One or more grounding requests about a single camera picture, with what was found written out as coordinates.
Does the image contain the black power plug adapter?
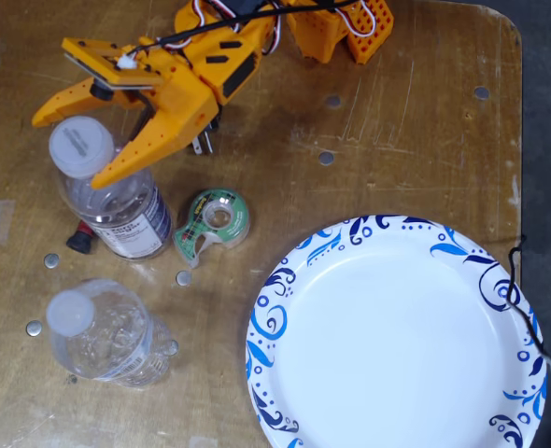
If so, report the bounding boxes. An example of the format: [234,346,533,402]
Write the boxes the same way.
[191,116,220,158]

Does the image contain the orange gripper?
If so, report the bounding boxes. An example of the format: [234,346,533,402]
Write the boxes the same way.
[31,46,223,190]

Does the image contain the black camera cable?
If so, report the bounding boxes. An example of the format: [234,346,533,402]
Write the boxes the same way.
[133,0,356,52]

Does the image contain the clear bottle wide white cap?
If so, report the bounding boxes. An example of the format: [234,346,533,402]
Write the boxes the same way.
[48,115,174,262]

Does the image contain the loose black cable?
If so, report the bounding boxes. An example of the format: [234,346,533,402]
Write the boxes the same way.
[506,234,551,414]

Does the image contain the clear water bottle blue label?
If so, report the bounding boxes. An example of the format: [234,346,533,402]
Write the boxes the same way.
[45,278,174,389]

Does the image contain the red white servo wire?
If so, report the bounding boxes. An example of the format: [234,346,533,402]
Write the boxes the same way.
[261,13,285,56]

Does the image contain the red black screwdriver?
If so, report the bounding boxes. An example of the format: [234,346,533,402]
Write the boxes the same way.
[64,219,100,256]

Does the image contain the wrist camera on orange mount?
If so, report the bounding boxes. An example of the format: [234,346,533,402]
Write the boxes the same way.
[61,36,165,102]

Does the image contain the green tape dispenser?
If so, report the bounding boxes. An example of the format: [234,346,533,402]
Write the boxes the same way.
[171,188,252,270]

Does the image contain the blue floral paper plate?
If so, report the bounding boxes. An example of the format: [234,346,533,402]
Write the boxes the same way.
[245,214,548,448]

